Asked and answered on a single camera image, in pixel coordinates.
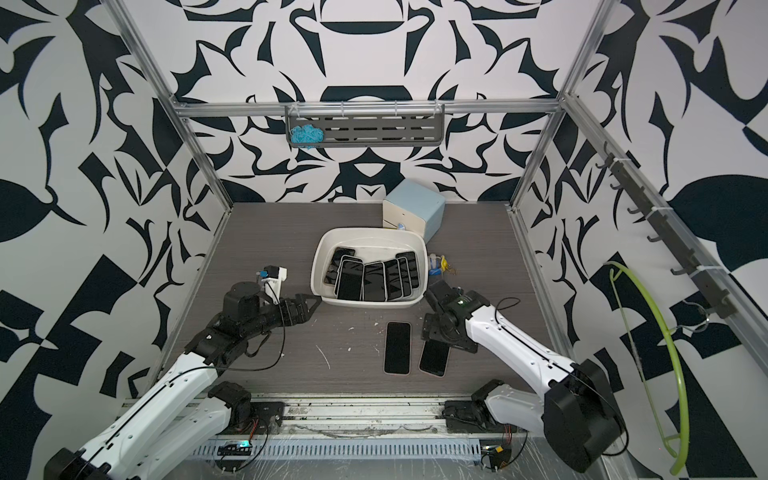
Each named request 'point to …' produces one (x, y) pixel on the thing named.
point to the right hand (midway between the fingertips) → (436, 333)
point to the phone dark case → (397, 352)
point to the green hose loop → (683, 446)
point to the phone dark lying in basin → (332, 271)
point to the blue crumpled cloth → (306, 136)
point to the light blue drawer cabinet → (411, 206)
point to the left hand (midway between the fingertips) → (306, 295)
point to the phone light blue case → (404, 275)
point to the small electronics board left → (241, 448)
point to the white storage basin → (372, 244)
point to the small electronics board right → (496, 456)
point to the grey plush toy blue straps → (435, 268)
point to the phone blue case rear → (412, 266)
